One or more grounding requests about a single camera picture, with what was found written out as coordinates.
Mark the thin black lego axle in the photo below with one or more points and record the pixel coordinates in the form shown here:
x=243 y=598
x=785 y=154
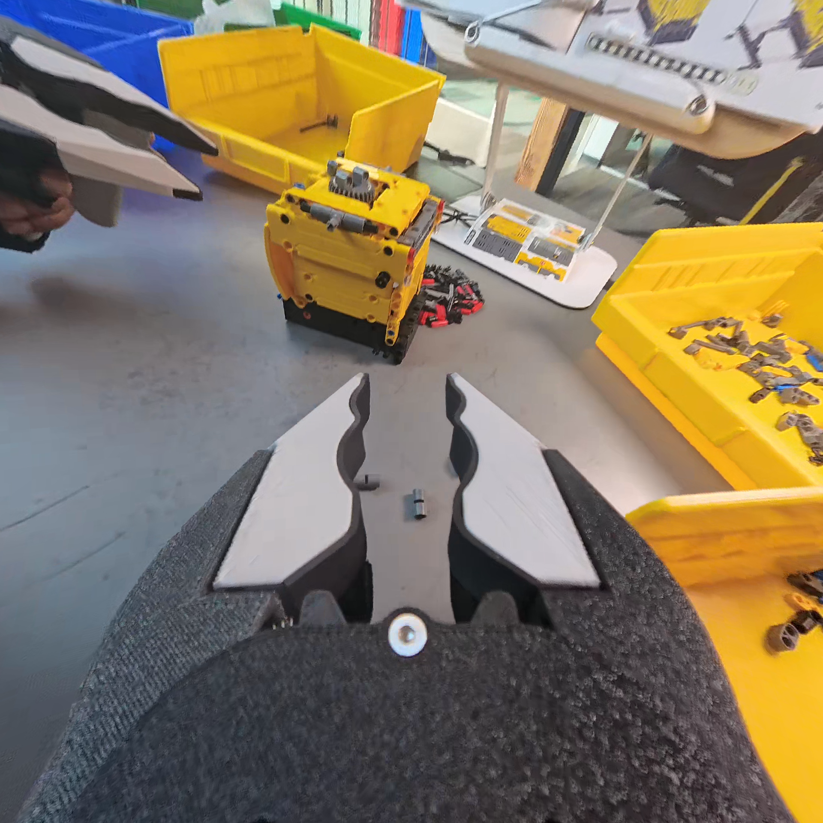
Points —
x=318 y=123

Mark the wooden pillar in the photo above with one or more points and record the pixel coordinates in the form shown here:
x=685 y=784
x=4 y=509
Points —
x=543 y=141

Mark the shelf of coloured bins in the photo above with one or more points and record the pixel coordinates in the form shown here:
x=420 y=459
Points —
x=398 y=29

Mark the blue plastic bin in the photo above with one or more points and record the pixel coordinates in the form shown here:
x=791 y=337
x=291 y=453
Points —
x=109 y=45

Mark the black office chair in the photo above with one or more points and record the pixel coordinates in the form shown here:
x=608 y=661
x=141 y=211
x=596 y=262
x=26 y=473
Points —
x=726 y=183

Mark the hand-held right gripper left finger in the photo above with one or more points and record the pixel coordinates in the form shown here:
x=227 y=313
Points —
x=296 y=514

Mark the green plastic bin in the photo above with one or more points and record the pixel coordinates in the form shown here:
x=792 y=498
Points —
x=321 y=19

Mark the yellow lego model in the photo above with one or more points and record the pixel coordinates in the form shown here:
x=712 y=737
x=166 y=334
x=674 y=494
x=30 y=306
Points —
x=341 y=283

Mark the person's left hand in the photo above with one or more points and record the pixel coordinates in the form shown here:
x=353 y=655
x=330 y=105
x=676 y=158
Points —
x=32 y=212

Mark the grey lego tube piece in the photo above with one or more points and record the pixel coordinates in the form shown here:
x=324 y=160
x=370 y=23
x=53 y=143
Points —
x=417 y=505
x=370 y=481

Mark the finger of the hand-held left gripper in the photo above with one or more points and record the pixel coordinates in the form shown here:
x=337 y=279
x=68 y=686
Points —
x=96 y=151
x=77 y=74

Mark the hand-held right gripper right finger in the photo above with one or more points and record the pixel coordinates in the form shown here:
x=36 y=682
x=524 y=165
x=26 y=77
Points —
x=521 y=514

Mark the yellow plastic bin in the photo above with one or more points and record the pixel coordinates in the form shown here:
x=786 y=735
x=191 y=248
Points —
x=257 y=90
x=675 y=360
x=726 y=533

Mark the pile of black red pins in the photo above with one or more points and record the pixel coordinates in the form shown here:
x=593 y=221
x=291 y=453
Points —
x=450 y=296

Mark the white and wood book stand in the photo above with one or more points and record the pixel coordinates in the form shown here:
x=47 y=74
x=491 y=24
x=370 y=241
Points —
x=578 y=71

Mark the yellow and grey sticker sheet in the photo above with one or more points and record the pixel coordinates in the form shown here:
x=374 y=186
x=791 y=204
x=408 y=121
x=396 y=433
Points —
x=514 y=241

